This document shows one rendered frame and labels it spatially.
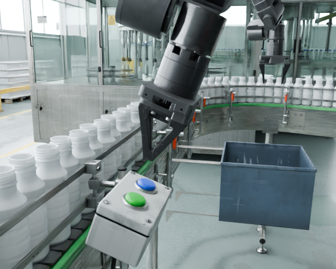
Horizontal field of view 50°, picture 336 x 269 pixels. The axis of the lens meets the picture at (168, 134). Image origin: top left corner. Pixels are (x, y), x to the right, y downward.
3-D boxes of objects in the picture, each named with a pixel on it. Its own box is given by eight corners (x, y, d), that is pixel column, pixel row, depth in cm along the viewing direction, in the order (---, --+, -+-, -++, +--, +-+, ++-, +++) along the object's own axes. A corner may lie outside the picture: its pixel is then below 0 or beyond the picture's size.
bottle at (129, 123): (133, 161, 106) (132, 106, 102) (137, 167, 100) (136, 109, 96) (112, 163, 104) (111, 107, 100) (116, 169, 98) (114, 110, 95)
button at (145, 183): (138, 182, 58) (141, 174, 58) (155, 189, 58) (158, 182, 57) (133, 189, 55) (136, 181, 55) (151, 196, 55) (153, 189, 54)
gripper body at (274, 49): (259, 60, 131) (260, 39, 130) (288, 60, 129) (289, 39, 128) (259, 61, 125) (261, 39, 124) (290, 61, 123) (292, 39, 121)
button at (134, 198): (127, 196, 52) (130, 188, 52) (145, 204, 52) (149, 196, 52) (120, 204, 49) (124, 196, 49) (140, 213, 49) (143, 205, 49)
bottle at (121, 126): (113, 177, 92) (112, 114, 89) (105, 171, 97) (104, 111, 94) (135, 174, 95) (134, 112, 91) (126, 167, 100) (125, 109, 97)
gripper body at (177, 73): (135, 99, 42) (157, 37, 40) (156, 90, 52) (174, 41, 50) (186, 120, 41) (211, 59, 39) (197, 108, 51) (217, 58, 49)
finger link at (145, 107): (119, 153, 47) (143, 86, 44) (135, 141, 53) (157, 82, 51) (167, 174, 46) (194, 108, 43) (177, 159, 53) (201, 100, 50)
